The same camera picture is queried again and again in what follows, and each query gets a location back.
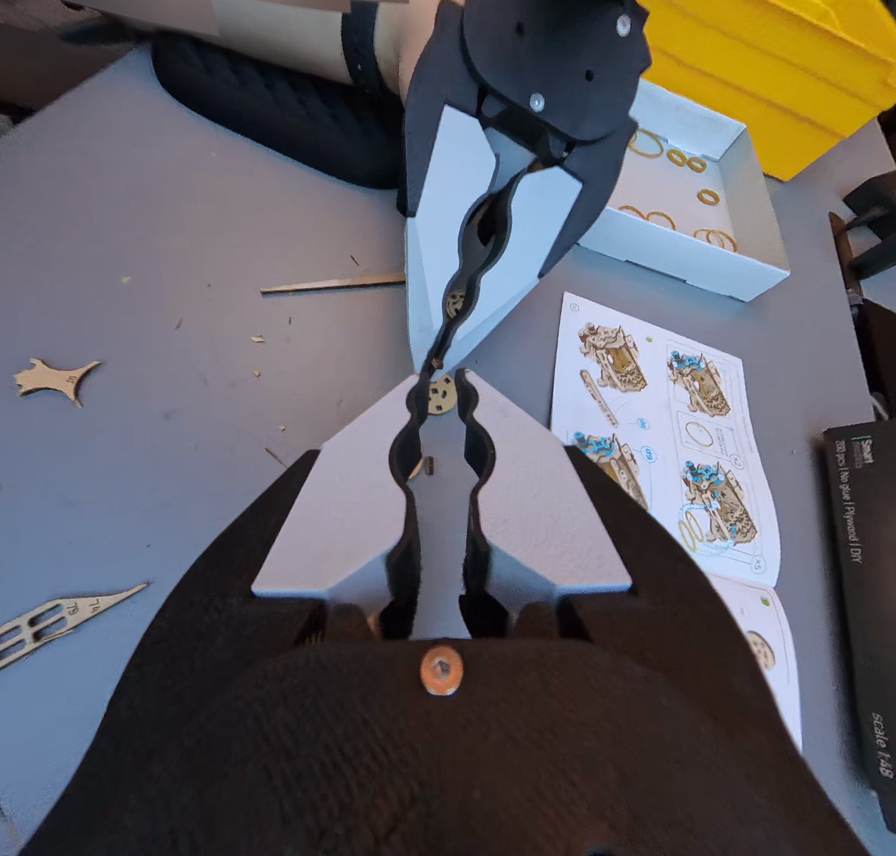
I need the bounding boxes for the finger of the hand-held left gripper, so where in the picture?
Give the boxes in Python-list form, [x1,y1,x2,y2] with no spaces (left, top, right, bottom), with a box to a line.
[405,103,499,377]
[430,165,585,374]

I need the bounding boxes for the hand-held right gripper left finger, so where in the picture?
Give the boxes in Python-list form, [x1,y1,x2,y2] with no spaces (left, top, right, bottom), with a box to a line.
[251,372,432,640]

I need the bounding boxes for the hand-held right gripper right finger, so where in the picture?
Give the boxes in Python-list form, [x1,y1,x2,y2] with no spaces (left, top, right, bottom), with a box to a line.
[454,368,634,638]

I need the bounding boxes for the grey desk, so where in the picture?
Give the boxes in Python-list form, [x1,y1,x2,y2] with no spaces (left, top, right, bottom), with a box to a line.
[0,44,896,856]

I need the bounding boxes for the person's left hand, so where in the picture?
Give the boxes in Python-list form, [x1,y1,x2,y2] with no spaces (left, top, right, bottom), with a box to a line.
[378,0,449,97]

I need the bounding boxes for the long wooden sliver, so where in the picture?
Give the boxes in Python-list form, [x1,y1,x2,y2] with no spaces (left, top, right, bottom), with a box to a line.
[260,275,407,295]

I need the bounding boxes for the white instruction booklet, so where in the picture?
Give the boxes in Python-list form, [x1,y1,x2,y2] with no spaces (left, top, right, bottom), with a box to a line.
[549,292,802,752]

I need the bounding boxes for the scattered wood splinters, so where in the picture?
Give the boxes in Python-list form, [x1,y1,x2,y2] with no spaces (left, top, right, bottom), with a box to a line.
[119,254,365,465]

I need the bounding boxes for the white cardboard tray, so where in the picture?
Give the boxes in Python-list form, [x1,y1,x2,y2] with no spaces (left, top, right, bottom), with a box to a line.
[577,79,792,302]

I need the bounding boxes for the yellow plastic bin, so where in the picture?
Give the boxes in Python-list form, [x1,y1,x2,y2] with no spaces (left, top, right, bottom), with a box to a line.
[632,0,896,182]

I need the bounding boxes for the slotted pointed wooden offcut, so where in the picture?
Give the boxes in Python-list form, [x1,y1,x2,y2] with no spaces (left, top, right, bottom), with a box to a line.
[0,583,149,671]

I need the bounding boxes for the star-shaped wooden offcut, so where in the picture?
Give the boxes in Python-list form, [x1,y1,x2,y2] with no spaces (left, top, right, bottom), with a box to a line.
[14,358,102,409]

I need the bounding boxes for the black puzzle box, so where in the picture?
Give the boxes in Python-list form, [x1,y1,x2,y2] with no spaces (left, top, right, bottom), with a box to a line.
[822,418,896,832]

